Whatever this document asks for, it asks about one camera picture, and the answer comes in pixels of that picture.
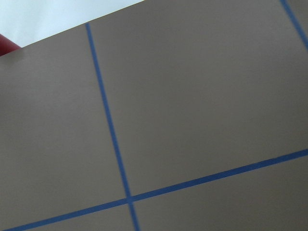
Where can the red fire extinguisher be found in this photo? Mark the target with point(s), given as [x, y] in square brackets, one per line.
[7, 46]

